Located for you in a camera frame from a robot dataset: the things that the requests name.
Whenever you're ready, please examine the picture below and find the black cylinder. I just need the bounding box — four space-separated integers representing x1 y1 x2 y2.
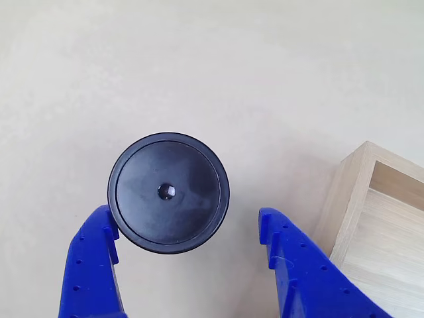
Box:
106 132 231 256

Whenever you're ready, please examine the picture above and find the wooden box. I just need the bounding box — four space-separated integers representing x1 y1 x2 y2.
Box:
311 140 424 318

